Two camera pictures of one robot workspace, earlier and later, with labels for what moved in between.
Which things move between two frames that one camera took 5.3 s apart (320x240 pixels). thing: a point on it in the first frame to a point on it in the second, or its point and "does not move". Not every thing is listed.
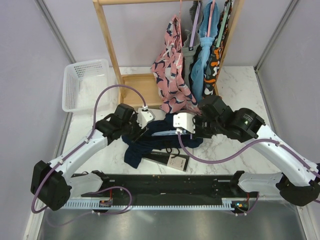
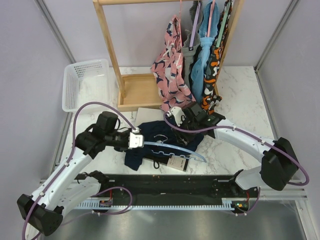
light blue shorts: x=201 y=63 does not move
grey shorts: x=188 y=51 does not move
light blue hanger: x=165 y=133 to x=160 y=144
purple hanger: x=195 y=27 does not move
